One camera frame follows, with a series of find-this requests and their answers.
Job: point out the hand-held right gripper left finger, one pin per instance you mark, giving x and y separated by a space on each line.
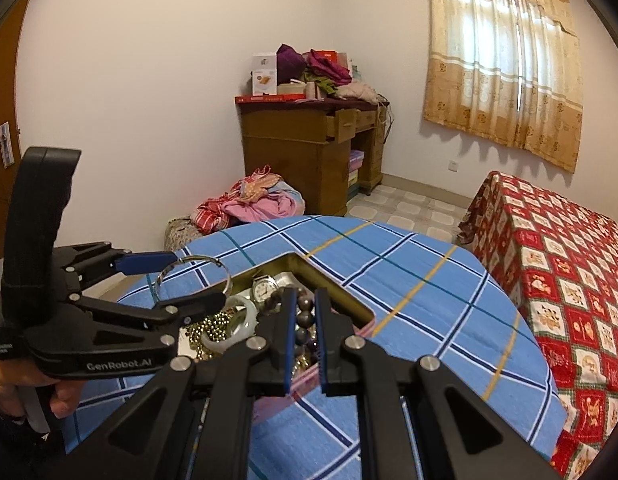
289 350

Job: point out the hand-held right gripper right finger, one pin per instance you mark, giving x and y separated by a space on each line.
322 350

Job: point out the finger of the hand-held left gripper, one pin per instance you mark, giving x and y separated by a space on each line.
149 262
139 310

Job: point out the silver metal bangle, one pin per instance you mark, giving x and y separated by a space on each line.
199 258

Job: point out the gold tin jewelry box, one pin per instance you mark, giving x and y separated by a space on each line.
339 300

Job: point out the white jade bangle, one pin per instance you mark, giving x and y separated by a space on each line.
216 345

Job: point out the person's left hand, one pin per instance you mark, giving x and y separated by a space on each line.
9 380

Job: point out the silver wristwatch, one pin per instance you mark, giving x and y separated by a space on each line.
263 288

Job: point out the blue checked tablecloth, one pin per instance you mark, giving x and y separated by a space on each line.
414 270

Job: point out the pile of clothes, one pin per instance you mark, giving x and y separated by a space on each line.
259 205

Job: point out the brown wooden door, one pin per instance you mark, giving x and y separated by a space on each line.
4 85

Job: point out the brown wooden desk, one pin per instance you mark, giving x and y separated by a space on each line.
289 150

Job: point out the stacked shoe boxes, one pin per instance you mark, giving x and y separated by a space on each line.
357 170

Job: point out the flat red box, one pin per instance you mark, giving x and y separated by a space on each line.
269 98

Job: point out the white cardboard box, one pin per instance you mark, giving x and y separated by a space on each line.
265 75

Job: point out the purple cloth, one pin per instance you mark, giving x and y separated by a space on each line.
291 62

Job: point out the red patchwork bedspread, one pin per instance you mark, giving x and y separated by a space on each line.
564 270

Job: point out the beige cloth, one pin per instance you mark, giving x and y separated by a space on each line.
356 92

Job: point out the magenta cloth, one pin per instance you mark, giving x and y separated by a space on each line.
329 71

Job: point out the orange red box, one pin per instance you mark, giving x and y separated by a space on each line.
329 53

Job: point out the beige patterned curtain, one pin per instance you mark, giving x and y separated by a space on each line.
489 60

